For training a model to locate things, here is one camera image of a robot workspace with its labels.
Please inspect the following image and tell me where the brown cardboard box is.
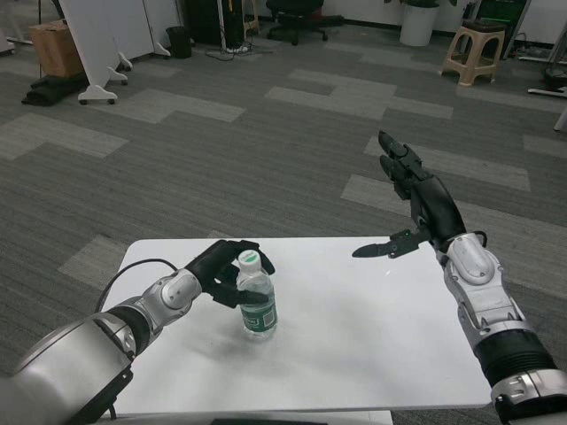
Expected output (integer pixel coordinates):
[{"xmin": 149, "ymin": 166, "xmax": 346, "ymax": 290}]
[{"xmin": 28, "ymin": 19, "xmax": 85, "ymax": 79}]

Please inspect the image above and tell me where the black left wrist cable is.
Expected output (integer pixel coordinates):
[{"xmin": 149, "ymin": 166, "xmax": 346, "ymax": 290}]
[{"xmin": 96, "ymin": 259, "xmax": 178, "ymax": 316}]

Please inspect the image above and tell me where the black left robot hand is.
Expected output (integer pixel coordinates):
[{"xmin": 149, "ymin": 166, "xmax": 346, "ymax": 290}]
[{"xmin": 183, "ymin": 239, "xmax": 276, "ymax": 309}]

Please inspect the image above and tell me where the white rolling partition panel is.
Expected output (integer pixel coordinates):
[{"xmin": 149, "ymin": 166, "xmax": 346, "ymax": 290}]
[{"xmin": 59, "ymin": 0, "xmax": 133, "ymax": 106}]

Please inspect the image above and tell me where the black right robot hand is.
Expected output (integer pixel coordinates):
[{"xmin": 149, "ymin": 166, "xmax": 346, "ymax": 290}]
[{"xmin": 352, "ymin": 130, "xmax": 467, "ymax": 259}]

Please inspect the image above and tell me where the white cylindrical planter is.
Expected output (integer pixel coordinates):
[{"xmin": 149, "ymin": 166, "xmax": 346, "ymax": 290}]
[{"xmin": 400, "ymin": 2, "xmax": 439, "ymax": 46}]

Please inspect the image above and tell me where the beige plastic stool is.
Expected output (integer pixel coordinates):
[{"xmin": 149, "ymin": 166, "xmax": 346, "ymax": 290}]
[{"xmin": 441, "ymin": 24, "xmax": 507, "ymax": 87}]

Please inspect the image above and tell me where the black waste bin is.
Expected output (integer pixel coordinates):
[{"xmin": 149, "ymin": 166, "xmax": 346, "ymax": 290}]
[{"xmin": 166, "ymin": 26, "xmax": 193, "ymax": 59}]

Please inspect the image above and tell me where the black office chair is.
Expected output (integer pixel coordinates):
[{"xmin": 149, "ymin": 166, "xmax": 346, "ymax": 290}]
[{"xmin": 265, "ymin": 0, "xmax": 346, "ymax": 46}]

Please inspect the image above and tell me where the black folded cloth bag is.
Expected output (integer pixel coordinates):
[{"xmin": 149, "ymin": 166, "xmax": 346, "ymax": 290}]
[{"xmin": 20, "ymin": 73, "xmax": 89, "ymax": 106}]

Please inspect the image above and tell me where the clear green-label water bottle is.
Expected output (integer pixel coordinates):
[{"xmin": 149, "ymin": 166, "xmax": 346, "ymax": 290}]
[{"xmin": 236, "ymin": 250, "xmax": 279, "ymax": 341}]

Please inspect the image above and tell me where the silver robot chest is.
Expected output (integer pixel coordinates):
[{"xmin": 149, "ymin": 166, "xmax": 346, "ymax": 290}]
[{"xmin": 105, "ymin": 410, "xmax": 393, "ymax": 425}]

